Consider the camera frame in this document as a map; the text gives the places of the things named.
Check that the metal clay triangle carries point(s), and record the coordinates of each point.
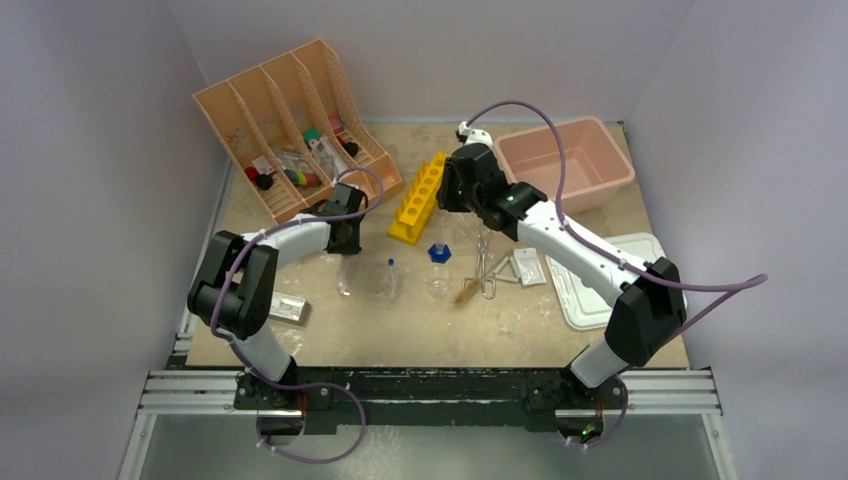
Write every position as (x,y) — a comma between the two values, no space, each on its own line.
(502,271)

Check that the blue capped test tube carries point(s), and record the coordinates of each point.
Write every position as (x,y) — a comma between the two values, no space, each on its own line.
(391,278)

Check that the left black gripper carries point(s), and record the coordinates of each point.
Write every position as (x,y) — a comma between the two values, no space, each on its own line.
(352,246)

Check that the peach plastic file organizer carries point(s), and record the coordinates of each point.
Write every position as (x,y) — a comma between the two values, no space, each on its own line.
(260,114)

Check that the white packet pouch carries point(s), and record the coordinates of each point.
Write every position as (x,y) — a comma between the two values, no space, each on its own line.
(530,270)

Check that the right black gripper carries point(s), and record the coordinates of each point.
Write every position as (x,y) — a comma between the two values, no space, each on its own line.
(446,195)

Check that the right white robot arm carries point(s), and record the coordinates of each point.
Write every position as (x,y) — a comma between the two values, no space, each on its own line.
(645,311)

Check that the clear well plate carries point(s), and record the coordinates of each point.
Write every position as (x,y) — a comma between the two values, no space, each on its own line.
(364,278)

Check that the metal crucible tongs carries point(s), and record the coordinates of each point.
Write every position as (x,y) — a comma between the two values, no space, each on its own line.
(487,288)

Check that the yellow test tube rack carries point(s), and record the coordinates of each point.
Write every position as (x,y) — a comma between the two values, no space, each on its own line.
(418,202)

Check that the wooden bristle brush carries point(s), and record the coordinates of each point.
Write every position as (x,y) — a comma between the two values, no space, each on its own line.
(470,286)

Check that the white plastic bin lid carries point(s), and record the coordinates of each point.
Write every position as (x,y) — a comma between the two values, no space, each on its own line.
(582,307)

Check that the black rubber stopper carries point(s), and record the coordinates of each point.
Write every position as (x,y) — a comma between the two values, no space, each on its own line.
(264,182)

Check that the white slide box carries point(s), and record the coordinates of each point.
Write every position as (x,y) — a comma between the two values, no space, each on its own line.
(289,308)

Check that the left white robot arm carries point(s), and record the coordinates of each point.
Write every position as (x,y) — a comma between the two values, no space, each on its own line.
(232,291)

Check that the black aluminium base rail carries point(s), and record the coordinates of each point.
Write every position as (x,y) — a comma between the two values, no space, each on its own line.
(536,399)

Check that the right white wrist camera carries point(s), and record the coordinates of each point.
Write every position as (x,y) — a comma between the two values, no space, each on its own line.
(468,135)

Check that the green capped tube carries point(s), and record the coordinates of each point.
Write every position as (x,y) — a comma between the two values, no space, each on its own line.
(311,137)

